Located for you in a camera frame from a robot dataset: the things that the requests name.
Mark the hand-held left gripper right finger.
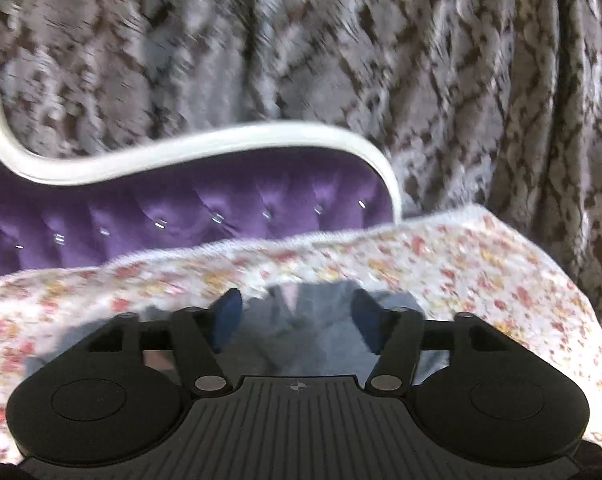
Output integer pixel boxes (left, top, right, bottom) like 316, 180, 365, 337
350, 288, 518, 394

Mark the purple tufted headboard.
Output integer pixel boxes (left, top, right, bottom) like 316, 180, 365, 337
0, 122, 406, 286

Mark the grey patterned curtain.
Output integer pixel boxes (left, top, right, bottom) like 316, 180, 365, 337
0, 0, 602, 333

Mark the floral bed sheet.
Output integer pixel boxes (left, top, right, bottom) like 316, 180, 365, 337
0, 204, 602, 466

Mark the grey small garment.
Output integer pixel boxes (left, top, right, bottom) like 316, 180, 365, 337
142, 282, 452, 377

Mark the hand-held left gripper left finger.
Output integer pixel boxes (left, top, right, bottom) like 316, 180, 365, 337
82, 288, 243, 394

